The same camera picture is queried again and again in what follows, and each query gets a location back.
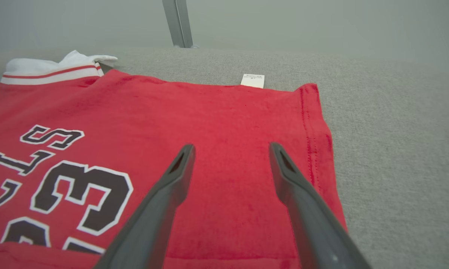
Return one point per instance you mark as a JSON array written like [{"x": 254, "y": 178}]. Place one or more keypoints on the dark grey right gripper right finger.
[{"x": 314, "y": 224}]

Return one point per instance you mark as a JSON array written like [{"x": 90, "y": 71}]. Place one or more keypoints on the grey metal post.
[{"x": 177, "y": 22}]

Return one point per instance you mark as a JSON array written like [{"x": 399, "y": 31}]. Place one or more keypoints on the grey fabric sofa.
[{"x": 396, "y": 130}]

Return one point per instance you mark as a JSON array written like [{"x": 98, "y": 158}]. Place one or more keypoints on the red and white jersey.
[{"x": 228, "y": 130}]

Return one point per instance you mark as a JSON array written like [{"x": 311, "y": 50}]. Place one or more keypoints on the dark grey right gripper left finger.
[{"x": 153, "y": 224}]

